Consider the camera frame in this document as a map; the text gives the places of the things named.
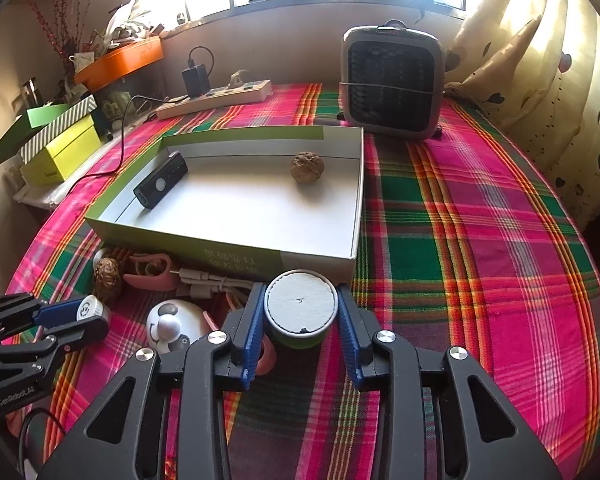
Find black charger cable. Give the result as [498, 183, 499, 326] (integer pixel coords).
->
[186, 47, 217, 78]

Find grey space heater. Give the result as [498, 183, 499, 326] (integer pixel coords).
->
[340, 20, 447, 141]

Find pink clip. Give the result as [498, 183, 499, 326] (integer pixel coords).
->
[122, 253, 173, 291]

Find cream curtain with hearts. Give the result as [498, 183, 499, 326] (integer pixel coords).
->
[445, 0, 600, 231]

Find small white round cap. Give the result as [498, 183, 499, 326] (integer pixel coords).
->
[77, 296, 107, 322]

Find metal cup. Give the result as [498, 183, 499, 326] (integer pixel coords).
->
[20, 77, 43, 108]

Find black rectangular device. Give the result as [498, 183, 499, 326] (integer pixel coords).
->
[133, 151, 188, 209]

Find green jar with white lid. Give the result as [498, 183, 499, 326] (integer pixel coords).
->
[264, 269, 339, 351]

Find deeply wrinkled brown walnut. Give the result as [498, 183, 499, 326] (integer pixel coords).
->
[94, 257, 126, 303]

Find pile of papers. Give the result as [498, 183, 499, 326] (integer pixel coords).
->
[87, 0, 163, 53]

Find pink ring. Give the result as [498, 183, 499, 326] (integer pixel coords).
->
[202, 307, 277, 376]

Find round brown walnut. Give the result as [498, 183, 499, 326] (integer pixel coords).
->
[290, 151, 326, 182]

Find white cable bundle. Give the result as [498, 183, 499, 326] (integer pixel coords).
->
[172, 269, 256, 307]

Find black charger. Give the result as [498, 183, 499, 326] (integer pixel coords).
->
[182, 63, 211, 96]

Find orange box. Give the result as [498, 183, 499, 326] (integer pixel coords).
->
[74, 37, 164, 92]

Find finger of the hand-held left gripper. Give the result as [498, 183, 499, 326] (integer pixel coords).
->
[0, 316, 112, 387]
[0, 292, 90, 333]

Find long black cable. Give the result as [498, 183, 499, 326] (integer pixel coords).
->
[69, 95, 157, 179]

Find red berry branches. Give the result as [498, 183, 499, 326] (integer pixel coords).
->
[27, 0, 103, 61]

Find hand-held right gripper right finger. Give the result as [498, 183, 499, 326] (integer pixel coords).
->
[336, 284, 563, 480]

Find yellow-green box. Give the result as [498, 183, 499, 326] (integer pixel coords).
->
[20, 115, 103, 184]

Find beige power strip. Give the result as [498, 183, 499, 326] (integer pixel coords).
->
[156, 79, 272, 121]

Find glass tank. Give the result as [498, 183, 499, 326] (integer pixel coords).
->
[92, 77, 147, 122]

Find white suction hook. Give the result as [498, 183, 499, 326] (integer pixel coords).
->
[146, 300, 212, 356]

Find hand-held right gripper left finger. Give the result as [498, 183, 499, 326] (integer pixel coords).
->
[39, 282, 267, 480]

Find pink green plaid tablecloth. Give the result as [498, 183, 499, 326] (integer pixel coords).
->
[5, 82, 600, 480]

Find green and white cardboard tray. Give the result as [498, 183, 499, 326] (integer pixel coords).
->
[84, 126, 365, 281]

